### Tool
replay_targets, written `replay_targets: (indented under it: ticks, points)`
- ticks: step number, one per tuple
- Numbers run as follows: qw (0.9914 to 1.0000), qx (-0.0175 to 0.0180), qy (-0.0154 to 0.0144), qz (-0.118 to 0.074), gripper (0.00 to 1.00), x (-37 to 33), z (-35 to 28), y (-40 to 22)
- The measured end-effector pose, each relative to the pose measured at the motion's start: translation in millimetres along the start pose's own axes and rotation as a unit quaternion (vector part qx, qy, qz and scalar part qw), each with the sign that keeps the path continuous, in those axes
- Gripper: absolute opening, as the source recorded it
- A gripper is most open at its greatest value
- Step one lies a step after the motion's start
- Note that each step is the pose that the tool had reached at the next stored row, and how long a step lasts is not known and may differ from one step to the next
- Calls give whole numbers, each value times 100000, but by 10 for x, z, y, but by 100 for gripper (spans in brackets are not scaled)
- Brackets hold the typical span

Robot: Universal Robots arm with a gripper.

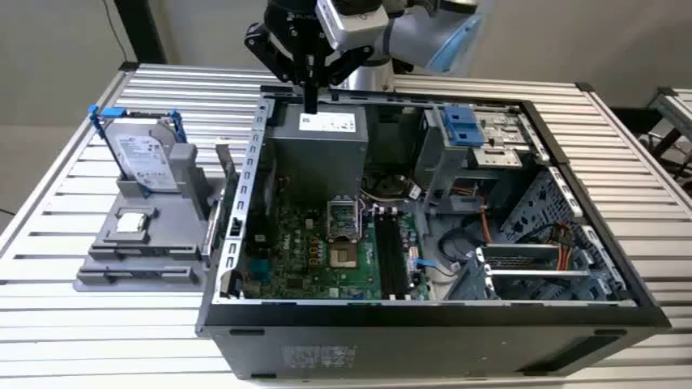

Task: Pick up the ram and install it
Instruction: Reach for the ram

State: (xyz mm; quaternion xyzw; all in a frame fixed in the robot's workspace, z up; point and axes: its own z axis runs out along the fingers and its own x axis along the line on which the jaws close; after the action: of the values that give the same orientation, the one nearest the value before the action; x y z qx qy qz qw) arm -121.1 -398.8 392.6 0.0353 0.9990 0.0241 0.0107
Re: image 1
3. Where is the metal socket cover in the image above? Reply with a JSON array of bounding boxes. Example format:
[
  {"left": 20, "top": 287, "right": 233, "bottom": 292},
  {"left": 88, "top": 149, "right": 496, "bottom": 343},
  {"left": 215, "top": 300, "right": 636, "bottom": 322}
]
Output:
[{"left": 327, "top": 194, "right": 363, "bottom": 241}]

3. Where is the red yellow wire bundle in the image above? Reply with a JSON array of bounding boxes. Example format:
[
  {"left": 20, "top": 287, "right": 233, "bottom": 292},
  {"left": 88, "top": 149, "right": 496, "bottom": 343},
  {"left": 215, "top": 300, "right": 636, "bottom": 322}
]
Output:
[{"left": 548, "top": 220, "right": 575, "bottom": 273}]

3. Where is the blue drive latch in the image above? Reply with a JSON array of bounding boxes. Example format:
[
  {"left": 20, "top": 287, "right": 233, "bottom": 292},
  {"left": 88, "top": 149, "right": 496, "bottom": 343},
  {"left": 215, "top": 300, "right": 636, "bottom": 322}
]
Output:
[{"left": 441, "top": 105, "right": 485, "bottom": 147}]

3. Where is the black RAM slot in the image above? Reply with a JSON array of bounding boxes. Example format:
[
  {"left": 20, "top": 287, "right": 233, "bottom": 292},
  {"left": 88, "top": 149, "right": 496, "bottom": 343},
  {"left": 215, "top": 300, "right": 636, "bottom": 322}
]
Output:
[
  {"left": 396, "top": 209, "right": 411, "bottom": 299},
  {"left": 375, "top": 209, "right": 391, "bottom": 299},
  {"left": 389, "top": 209, "right": 404, "bottom": 299},
  {"left": 381, "top": 209, "right": 397, "bottom": 299}
]

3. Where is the CPU socket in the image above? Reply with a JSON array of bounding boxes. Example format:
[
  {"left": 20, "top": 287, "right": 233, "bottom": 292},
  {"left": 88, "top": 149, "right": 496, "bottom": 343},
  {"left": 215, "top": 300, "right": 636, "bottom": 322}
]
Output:
[{"left": 327, "top": 241, "right": 363, "bottom": 271}]

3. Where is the black case fan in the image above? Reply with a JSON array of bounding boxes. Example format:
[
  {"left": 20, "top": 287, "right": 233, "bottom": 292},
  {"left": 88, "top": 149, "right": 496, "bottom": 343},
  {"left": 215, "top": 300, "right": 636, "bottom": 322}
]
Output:
[{"left": 247, "top": 160, "right": 280, "bottom": 244}]

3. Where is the black open PC case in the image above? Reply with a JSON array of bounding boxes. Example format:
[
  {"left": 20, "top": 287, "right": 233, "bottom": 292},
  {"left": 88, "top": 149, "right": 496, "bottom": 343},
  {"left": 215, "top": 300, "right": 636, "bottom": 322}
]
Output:
[{"left": 193, "top": 83, "right": 672, "bottom": 382}]

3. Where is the grey power supply unit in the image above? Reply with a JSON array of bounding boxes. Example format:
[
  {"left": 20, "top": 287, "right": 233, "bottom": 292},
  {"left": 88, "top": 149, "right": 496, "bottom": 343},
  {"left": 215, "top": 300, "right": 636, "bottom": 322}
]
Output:
[{"left": 263, "top": 103, "right": 372, "bottom": 206}]

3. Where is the green motherboard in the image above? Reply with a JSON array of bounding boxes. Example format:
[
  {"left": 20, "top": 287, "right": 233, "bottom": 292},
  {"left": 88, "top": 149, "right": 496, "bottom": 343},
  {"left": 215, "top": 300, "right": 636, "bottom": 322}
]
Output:
[{"left": 240, "top": 172, "right": 433, "bottom": 303}]

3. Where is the power supply wire bundle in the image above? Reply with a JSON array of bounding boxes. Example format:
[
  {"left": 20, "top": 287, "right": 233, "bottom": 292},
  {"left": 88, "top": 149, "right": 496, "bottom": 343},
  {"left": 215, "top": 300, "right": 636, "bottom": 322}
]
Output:
[{"left": 359, "top": 169, "right": 427, "bottom": 203}]

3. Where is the wire locking lever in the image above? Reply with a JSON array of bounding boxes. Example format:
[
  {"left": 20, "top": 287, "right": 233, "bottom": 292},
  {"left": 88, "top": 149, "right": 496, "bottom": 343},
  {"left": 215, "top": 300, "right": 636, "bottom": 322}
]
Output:
[{"left": 356, "top": 200, "right": 369, "bottom": 244}]

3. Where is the grey parts rack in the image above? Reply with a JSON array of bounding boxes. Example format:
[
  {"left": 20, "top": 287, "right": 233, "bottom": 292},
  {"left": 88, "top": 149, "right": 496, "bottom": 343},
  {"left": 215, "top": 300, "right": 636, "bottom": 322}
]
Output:
[{"left": 72, "top": 141, "right": 228, "bottom": 293}]

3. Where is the RAM stick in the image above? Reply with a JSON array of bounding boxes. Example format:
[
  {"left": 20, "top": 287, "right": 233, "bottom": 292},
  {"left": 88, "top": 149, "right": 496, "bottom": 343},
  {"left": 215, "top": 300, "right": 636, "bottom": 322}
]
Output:
[
  {"left": 111, "top": 246, "right": 175, "bottom": 257},
  {"left": 101, "top": 267, "right": 192, "bottom": 280}
]

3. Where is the black vertical post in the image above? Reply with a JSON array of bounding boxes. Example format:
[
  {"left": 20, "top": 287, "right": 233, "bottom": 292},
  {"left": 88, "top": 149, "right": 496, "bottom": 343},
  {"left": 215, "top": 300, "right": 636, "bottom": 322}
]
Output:
[{"left": 111, "top": 0, "right": 169, "bottom": 66}]

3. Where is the silver optical drive cage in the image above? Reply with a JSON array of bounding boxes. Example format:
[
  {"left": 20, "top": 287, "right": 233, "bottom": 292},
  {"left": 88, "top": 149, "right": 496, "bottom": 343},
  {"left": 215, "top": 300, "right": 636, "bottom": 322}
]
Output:
[{"left": 419, "top": 104, "right": 536, "bottom": 214}]

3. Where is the silver CPU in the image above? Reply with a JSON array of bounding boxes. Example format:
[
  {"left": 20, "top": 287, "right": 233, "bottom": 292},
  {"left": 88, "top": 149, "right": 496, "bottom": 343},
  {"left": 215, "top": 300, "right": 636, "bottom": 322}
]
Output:
[{"left": 116, "top": 211, "right": 148, "bottom": 234}]

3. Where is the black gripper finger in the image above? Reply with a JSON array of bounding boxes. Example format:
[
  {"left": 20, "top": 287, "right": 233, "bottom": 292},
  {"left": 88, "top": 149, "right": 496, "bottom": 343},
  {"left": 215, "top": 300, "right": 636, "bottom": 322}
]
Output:
[
  {"left": 315, "top": 46, "right": 375, "bottom": 114},
  {"left": 243, "top": 23, "right": 317, "bottom": 114}
]

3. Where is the green graphics card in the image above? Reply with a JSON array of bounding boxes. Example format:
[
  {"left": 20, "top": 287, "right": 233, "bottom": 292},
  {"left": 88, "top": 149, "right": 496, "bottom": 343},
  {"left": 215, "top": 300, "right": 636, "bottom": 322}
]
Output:
[{"left": 204, "top": 136, "right": 243, "bottom": 264}]

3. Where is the black cable loop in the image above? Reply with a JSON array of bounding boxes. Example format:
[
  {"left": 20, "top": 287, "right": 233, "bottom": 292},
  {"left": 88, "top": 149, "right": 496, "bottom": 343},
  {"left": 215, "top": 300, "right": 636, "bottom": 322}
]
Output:
[{"left": 436, "top": 225, "right": 485, "bottom": 271}]

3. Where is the hard disk in blue carrier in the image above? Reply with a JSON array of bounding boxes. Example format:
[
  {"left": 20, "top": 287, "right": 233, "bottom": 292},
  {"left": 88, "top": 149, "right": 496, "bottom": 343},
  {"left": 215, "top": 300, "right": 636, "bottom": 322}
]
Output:
[{"left": 88, "top": 104, "right": 188, "bottom": 191}]

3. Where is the orange wire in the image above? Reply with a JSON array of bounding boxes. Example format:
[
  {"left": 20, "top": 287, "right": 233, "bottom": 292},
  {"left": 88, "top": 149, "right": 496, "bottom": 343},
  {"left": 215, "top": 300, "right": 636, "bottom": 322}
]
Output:
[{"left": 477, "top": 204, "right": 495, "bottom": 246}]

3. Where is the grey disk bay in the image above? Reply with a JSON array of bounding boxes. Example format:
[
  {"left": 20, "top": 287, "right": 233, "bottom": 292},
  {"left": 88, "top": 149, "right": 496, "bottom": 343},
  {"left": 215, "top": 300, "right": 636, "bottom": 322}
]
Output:
[{"left": 448, "top": 242, "right": 593, "bottom": 301}]

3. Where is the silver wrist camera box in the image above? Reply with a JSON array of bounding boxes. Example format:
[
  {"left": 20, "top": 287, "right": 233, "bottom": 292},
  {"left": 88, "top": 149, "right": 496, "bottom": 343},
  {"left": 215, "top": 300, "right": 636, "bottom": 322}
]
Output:
[{"left": 315, "top": 0, "right": 391, "bottom": 52}]

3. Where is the neighbouring metal slat table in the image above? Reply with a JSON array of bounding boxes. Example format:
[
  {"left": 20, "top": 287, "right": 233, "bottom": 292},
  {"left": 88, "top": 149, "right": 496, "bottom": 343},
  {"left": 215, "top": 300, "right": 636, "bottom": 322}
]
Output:
[{"left": 640, "top": 86, "right": 692, "bottom": 182}]

